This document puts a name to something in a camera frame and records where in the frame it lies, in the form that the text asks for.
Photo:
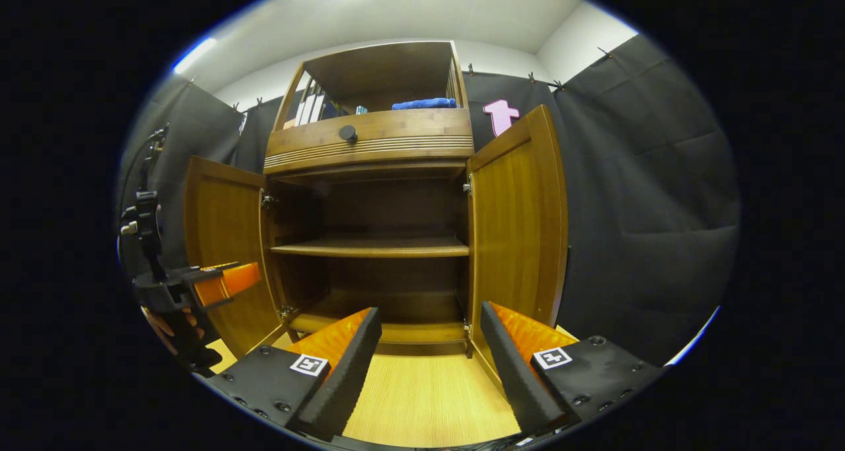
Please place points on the wooden inner cabinet shelf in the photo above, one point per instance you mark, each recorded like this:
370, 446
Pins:
376, 247

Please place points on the black backdrop cloth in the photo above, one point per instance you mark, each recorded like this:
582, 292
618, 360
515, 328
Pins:
647, 207

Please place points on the wooden cabinet drawer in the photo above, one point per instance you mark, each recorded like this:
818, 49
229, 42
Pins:
396, 134

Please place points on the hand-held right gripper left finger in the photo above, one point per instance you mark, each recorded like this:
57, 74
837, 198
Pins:
350, 378

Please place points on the metal door hinge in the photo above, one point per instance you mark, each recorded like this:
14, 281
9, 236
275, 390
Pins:
285, 313
467, 188
269, 201
467, 326

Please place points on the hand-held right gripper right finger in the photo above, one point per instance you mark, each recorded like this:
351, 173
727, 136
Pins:
518, 378

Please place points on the wooden cabinet door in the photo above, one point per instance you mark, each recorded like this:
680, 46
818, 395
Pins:
224, 226
518, 240

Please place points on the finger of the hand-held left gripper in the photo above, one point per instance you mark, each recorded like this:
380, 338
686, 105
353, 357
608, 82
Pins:
231, 282
221, 266

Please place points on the blue towel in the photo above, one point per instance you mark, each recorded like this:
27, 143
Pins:
424, 104

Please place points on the round black drawer knob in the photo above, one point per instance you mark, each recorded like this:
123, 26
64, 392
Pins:
348, 133

